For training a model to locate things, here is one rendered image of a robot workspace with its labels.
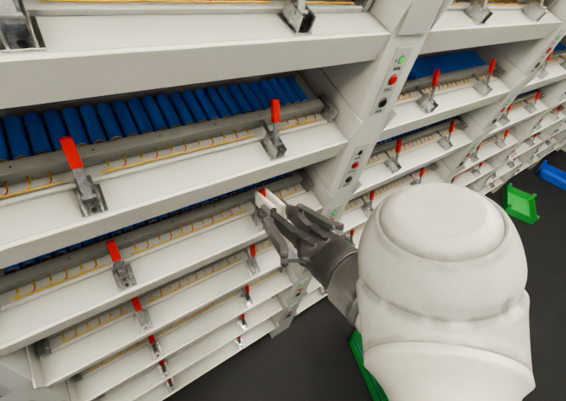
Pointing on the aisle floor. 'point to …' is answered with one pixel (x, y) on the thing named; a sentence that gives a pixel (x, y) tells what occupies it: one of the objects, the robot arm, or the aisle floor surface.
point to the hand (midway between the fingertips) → (269, 204)
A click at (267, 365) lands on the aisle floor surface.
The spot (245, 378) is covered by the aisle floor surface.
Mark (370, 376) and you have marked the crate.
